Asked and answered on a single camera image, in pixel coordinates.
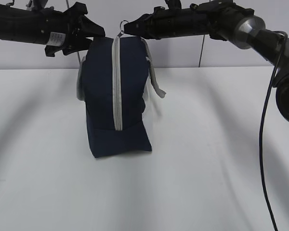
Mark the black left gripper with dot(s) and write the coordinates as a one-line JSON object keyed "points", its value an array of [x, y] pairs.
{"points": [[67, 31]]}

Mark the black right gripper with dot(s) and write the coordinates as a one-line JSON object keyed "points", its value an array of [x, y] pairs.
{"points": [[172, 23]]}

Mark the navy blue lunch bag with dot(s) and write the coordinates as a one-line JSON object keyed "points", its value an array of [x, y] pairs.
{"points": [[114, 81]]}

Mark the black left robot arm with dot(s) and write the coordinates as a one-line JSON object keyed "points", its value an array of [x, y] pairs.
{"points": [[21, 25]]}

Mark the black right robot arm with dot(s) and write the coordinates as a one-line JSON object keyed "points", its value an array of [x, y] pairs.
{"points": [[221, 20]]}

